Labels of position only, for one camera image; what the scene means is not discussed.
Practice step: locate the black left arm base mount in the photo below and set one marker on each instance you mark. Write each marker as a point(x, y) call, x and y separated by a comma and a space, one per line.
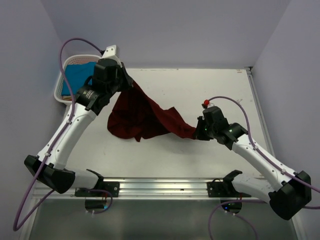
point(102, 190)

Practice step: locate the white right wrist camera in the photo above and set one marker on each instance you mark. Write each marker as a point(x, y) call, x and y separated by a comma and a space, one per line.
point(206, 104)

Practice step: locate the aluminium table right rail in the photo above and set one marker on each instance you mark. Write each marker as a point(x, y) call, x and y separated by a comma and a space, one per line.
point(260, 111)

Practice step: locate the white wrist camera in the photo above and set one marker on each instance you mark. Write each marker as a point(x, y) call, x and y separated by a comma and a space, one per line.
point(206, 104)
point(110, 53)

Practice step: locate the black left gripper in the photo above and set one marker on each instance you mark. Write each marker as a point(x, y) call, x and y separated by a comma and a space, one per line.
point(127, 79)

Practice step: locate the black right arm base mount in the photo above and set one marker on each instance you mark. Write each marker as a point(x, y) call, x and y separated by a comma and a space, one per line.
point(218, 188)

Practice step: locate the dark red t shirt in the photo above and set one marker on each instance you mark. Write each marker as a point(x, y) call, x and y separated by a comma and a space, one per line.
point(135, 115)

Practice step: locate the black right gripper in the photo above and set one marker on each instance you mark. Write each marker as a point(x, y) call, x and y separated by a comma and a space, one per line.
point(198, 134)

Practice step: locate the beige folded t shirt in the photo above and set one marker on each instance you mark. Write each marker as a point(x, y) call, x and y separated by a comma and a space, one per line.
point(66, 97)

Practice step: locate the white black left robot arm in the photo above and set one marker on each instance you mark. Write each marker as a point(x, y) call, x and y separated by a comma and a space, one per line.
point(49, 165)

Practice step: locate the aluminium table rail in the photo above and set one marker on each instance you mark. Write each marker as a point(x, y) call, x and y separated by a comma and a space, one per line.
point(260, 111)
point(175, 189)

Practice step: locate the aluminium table front rail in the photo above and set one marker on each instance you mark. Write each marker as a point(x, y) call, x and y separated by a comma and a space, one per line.
point(175, 189)

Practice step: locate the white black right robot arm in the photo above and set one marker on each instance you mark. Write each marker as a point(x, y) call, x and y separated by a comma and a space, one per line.
point(284, 189)

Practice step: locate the blue folded t shirt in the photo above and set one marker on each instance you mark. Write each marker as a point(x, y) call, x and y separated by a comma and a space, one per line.
point(77, 74)

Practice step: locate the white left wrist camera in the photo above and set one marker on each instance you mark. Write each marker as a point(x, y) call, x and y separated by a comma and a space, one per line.
point(110, 53)

